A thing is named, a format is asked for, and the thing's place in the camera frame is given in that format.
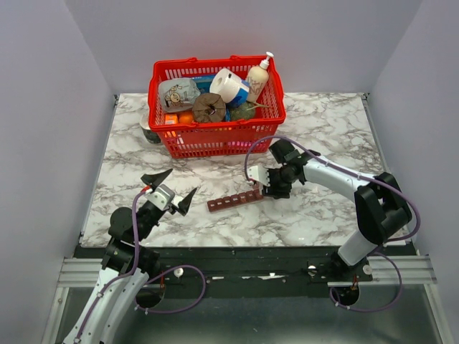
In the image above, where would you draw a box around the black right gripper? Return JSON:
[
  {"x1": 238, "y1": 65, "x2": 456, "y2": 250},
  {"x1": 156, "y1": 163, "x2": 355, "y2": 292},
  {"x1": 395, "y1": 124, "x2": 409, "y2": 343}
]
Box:
[{"x1": 261, "y1": 166, "x2": 296, "y2": 200}]

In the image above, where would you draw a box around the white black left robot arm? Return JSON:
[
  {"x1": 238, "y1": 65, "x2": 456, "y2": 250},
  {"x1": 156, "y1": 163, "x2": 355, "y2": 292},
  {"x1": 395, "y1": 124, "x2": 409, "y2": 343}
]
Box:
[{"x1": 63, "y1": 168, "x2": 197, "y2": 343}]

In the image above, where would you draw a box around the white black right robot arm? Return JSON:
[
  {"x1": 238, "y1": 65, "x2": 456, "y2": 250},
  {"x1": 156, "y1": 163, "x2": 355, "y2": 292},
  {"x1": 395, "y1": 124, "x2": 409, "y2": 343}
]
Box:
[{"x1": 250, "y1": 139, "x2": 412, "y2": 281}]

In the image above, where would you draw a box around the dark cup behind basket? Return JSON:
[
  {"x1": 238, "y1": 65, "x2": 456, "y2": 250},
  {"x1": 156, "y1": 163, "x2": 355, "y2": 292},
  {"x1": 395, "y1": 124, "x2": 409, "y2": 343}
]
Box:
[{"x1": 139, "y1": 113, "x2": 161, "y2": 144}]

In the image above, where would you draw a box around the red plastic shopping basket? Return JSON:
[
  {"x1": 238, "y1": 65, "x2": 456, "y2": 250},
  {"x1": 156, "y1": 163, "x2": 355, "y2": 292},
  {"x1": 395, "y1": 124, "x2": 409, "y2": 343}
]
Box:
[{"x1": 148, "y1": 55, "x2": 286, "y2": 158}]

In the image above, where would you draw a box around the orange small box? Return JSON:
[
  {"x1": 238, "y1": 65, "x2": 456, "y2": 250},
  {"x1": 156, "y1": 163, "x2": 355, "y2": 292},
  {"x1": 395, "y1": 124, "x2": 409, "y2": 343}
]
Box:
[{"x1": 164, "y1": 113, "x2": 179, "y2": 125}]

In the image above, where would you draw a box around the orange fruit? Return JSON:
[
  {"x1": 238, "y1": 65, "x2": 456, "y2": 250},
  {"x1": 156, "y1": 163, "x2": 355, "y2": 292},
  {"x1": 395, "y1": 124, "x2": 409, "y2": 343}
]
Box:
[{"x1": 178, "y1": 110, "x2": 194, "y2": 124}]

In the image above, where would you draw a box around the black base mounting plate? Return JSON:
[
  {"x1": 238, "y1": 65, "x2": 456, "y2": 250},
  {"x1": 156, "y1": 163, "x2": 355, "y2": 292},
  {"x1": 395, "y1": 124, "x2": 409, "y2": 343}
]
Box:
[{"x1": 71, "y1": 245, "x2": 420, "y2": 299}]

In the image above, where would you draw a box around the green netted melon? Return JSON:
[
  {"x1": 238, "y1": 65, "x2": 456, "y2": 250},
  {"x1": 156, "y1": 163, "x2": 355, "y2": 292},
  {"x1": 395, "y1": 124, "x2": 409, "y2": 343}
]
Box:
[{"x1": 229, "y1": 102, "x2": 256, "y2": 121}]

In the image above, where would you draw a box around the brown pleated paper package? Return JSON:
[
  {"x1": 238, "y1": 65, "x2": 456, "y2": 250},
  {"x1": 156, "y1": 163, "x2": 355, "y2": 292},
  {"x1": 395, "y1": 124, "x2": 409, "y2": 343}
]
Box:
[{"x1": 192, "y1": 93, "x2": 226, "y2": 123}]

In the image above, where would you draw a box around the grey cartoon snack bag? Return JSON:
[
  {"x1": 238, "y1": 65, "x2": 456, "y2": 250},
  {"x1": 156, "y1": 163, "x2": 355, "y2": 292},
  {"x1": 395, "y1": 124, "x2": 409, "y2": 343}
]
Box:
[{"x1": 158, "y1": 77, "x2": 201, "y2": 113}]

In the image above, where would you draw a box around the cream lotion pump bottle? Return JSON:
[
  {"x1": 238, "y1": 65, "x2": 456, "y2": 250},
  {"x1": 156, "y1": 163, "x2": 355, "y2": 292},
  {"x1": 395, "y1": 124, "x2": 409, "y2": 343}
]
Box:
[{"x1": 245, "y1": 52, "x2": 274, "y2": 103}]

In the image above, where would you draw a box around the white toilet paper roll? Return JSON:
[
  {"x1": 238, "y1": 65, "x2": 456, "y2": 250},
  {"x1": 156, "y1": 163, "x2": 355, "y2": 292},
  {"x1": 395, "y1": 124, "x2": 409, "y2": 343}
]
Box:
[{"x1": 209, "y1": 68, "x2": 250, "y2": 108}]

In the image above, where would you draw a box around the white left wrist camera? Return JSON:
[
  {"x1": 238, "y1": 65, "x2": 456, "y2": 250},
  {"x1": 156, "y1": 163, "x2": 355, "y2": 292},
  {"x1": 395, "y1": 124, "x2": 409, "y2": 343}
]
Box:
[{"x1": 146, "y1": 184, "x2": 176, "y2": 211}]

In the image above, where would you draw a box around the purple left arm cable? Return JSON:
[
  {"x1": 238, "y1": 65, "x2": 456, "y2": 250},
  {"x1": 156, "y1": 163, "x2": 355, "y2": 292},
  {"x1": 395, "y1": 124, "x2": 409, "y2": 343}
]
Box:
[{"x1": 71, "y1": 186, "x2": 207, "y2": 344}]

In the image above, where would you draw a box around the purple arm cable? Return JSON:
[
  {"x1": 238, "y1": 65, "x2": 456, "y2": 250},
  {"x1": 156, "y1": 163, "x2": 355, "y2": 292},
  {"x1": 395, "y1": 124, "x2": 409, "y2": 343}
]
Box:
[
  {"x1": 243, "y1": 135, "x2": 421, "y2": 242},
  {"x1": 71, "y1": 186, "x2": 207, "y2": 344}
]

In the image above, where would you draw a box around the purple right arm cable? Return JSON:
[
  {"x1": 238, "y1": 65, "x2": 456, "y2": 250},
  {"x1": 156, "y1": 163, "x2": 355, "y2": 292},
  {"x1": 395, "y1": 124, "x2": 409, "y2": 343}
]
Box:
[{"x1": 243, "y1": 135, "x2": 421, "y2": 242}]

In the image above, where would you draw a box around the aluminium rail frame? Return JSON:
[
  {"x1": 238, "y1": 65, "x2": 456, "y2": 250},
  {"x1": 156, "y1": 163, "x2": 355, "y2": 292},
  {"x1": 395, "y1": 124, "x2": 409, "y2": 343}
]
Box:
[{"x1": 320, "y1": 256, "x2": 437, "y2": 287}]

